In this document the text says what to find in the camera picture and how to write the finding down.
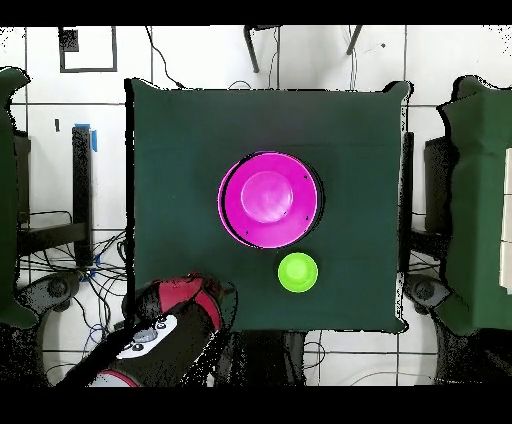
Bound black stand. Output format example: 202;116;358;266
401;131;457;261
17;124;97;267

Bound black metal leg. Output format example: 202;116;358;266
345;25;364;56
243;25;283;74

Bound dark green table cloth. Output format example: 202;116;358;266
125;77;413;334

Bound green bowl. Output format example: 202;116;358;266
277;251;320;293

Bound tangle of cables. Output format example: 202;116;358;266
19;229;129;385

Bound green covered side table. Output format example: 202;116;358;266
437;75;512;336
0;66;39;329

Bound white boxes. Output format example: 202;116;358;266
498;147;512;295

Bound black office chair base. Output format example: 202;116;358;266
403;273;453;315
17;271;83;317

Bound large pink bowl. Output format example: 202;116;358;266
217;150;323;250

